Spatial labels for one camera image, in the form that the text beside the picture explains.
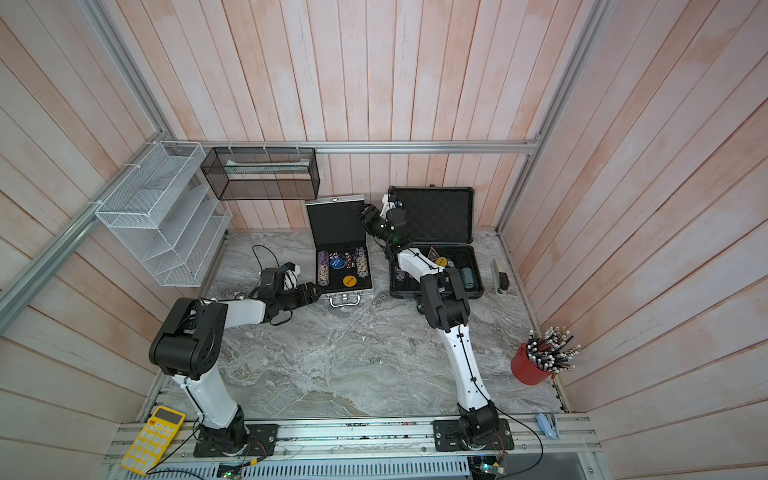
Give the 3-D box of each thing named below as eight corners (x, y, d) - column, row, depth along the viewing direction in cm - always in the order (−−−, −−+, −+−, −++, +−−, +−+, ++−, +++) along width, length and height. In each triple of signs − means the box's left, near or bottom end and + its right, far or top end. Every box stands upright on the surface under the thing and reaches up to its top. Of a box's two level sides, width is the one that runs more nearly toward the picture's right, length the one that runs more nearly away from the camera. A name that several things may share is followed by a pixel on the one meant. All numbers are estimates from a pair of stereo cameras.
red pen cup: (503, 375, 86) (529, 350, 71) (519, 347, 92) (547, 319, 77) (533, 398, 82) (568, 376, 67) (549, 367, 88) (584, 341, 73)
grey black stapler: (497, 295, 102) (500, 289, 99) (487, 264, 111) (491, 258, 108) (508, 295, 102) (512, 289, 99) (498, 264, 111) (501, 258, 108)
